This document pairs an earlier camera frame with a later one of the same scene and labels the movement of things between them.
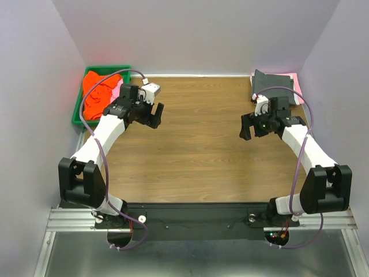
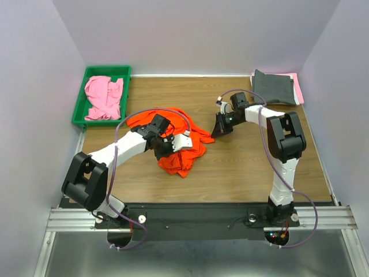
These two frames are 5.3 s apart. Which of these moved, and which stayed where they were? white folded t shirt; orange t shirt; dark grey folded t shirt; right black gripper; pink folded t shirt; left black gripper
Moved: left black gripper; orange t shirt; right black gripper
Stayed: white folded t shirt; pink folded t shirt; dark grey folded t shirt
